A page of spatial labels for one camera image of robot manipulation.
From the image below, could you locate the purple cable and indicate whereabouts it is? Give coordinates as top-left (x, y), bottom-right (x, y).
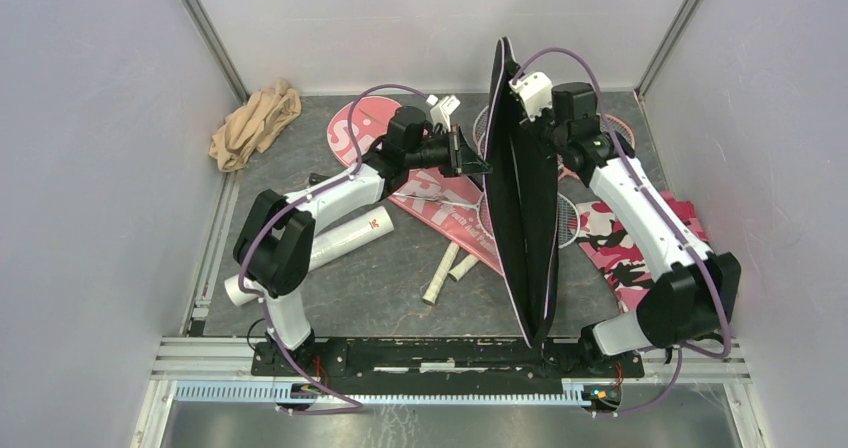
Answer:
top-left (237, 83), bottom-right (432, 418)
top-left (510, 47), bottom-right (733, 361)

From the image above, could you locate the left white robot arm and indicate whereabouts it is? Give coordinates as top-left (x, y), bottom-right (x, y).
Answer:
top-left (233, 96), bottom-right (491, 376)

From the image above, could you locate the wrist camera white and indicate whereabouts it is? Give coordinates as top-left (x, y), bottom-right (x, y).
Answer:
top-left (426, 94), bottom-right (461, 132)
top-left (508, 71), bottom-right (553, 122)

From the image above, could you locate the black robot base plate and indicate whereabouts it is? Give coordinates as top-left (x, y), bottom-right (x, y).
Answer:
top-left (249, 337), bottom-right (645, 397)

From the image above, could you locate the white shuttlecock tube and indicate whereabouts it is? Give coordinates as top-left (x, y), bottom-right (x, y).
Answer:
top-left (224, 206), bottom-right (394, 306)

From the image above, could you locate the pink camouflage cloth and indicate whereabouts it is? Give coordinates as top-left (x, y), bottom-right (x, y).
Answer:
top-left (572, 191), bottom-right (710, 317)

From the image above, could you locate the pink frame racket left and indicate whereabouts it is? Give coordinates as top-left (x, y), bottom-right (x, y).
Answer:
top-left (472, 106), bottom-right (490, 146)

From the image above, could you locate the beige crumpled cloth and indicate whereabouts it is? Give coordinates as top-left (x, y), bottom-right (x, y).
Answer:
top-left (208, 79), bottom-right (302, 173)

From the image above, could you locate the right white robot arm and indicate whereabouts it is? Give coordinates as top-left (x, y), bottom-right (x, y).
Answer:
top-left (513, 74), bottom-right (741, 376)

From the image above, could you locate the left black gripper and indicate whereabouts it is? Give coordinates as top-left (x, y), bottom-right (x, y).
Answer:
top-left (405, 125), bottom-right (492, 179)

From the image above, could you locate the white frame racket lower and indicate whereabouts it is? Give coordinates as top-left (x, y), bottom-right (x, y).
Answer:
top-left (407, 193), bottom-right (581, 249)

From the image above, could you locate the pink sport racket bag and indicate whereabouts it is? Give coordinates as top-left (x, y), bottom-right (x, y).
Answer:
top-left (353, 96), bottom-right (503, 275)

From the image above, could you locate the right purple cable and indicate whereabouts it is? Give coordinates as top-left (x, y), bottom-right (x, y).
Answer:
top-left (510, 47), bottom-right (733, 361)

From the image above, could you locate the black sport racket bag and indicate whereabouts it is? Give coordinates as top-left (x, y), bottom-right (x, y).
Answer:
top-left (480, 36), bottom-right (558, 349)

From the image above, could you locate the white slotted cable duct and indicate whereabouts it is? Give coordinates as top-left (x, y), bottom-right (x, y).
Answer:
top-left (173, 381), bottom-right (612, 408)

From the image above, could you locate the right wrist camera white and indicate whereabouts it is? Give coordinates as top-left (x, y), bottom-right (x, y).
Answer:
top-left (508, 71), bottom-right (553, 122)

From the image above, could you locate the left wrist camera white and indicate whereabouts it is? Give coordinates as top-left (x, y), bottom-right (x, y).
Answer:
top-left (426, 94), bottom-right (461, 132)

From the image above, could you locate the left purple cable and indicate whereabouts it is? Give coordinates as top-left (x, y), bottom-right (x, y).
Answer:
top-left (237, 83), bottom-right (432, 418)

